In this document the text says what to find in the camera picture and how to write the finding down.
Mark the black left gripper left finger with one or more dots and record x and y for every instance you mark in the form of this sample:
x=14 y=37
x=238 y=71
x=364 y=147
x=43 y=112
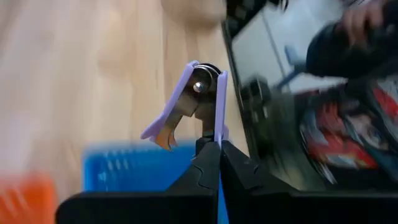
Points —
x=186 y=202

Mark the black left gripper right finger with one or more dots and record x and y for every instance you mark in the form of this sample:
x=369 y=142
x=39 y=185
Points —
x=264 y=205

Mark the purple staple remover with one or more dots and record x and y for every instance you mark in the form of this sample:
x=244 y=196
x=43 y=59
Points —
x=220 y=102

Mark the orange plastic basket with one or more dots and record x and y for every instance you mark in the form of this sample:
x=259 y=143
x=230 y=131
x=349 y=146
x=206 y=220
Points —
x=28 y=199

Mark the black rounded device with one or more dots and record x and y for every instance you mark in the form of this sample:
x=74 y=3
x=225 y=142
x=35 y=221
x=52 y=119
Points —
x=335 y=56

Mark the person's hand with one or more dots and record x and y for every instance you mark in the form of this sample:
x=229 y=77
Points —
x=363 y=18

